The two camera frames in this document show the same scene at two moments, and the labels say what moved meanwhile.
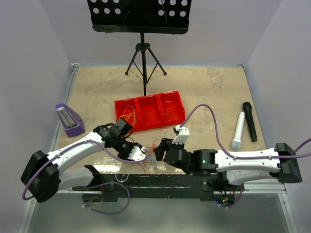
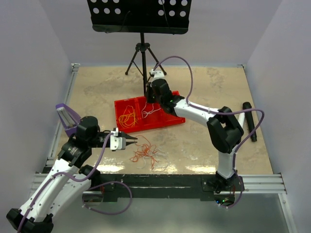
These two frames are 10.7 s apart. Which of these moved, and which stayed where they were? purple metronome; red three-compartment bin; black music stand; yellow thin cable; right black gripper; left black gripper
Moved: right black gripper; left black gripper
Stayed: purple metronome; red three-compartment bin; yellow thin cable; black music stand
